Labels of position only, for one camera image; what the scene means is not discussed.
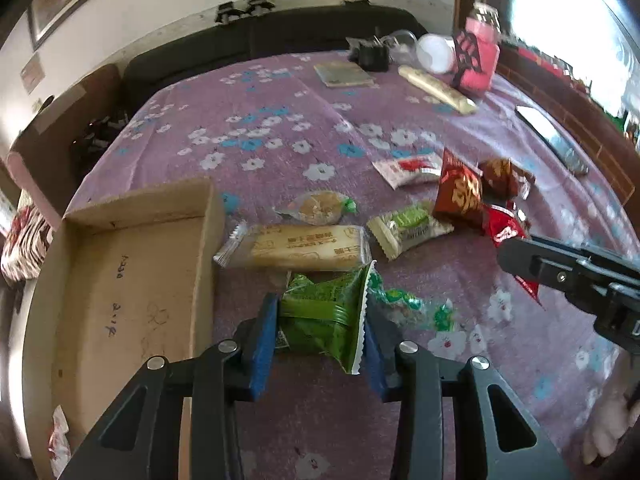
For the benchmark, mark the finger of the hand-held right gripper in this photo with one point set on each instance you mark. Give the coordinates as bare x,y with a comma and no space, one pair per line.
530,262

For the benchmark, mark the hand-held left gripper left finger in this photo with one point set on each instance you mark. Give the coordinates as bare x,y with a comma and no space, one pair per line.
262,345

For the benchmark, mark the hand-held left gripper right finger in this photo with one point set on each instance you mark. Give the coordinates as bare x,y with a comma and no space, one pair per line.
375,360

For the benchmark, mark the bright red snack packet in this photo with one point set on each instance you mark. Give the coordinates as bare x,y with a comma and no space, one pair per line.
505,227

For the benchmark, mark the clear green-ended snack packet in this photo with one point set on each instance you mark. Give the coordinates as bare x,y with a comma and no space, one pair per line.
405,305

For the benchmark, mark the dark red snack packet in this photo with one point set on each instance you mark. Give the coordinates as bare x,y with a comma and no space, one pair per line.
502,175

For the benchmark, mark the red and gold snack packet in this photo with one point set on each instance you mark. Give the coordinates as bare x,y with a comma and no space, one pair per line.
457,192

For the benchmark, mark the long beige bread packet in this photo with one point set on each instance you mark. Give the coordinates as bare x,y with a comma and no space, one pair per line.
300,250

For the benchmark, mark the cream and green snack packet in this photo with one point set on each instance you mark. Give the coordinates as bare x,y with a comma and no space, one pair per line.
405,227

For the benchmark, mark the round cookie clear packet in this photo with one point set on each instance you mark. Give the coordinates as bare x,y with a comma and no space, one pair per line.
315,207

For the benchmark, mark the shallow cardboard box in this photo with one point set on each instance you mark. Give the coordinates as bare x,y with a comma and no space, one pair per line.
125,285

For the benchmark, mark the white and red snack packet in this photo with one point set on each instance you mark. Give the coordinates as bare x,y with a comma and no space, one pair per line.
407,169

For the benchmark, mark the person's right hand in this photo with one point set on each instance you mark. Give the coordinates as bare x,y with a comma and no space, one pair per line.
600,430

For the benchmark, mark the silver flat object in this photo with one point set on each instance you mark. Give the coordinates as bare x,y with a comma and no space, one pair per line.
550,135

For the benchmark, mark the long pale biscuit packet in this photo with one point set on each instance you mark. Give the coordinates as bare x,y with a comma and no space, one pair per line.
437,89

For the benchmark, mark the pink box with black print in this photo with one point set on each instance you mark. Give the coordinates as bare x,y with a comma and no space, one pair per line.
480,67

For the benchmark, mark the purple floral tablecloth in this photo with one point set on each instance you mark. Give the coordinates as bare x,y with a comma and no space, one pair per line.
300,135

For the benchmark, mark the white round lid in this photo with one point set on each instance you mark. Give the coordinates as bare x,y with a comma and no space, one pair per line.
435,52

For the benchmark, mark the clear glass cup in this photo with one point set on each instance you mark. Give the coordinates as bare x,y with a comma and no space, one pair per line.
400,42

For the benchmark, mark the small black device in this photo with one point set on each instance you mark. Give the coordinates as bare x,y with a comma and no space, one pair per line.
370,55

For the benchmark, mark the window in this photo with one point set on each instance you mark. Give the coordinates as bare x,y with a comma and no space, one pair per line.
560,0

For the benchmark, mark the red floral cloth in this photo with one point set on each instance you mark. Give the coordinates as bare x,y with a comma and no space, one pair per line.
20,240

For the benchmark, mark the grey-green notebook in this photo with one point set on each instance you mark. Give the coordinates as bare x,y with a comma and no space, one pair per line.
342,74

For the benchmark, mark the black sofa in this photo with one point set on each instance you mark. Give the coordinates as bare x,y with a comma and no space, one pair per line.
200,55

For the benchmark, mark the pink brown armchair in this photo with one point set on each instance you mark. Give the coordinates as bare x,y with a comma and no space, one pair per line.
55,130

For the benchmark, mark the black wall clamp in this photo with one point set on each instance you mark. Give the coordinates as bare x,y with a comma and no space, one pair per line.
227,12
260,5

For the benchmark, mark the wall paper notice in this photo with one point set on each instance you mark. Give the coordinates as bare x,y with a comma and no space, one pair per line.
31,75

